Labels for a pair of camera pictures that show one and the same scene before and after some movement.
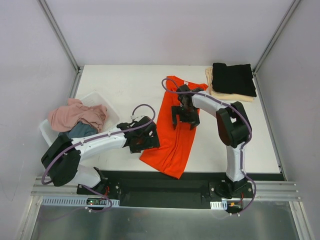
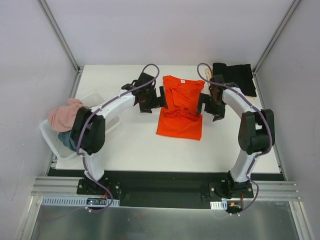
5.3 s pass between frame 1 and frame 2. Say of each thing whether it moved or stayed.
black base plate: stayed
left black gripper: moved
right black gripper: moved
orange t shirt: moved
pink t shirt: stayed
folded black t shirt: stayed
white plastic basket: stayed
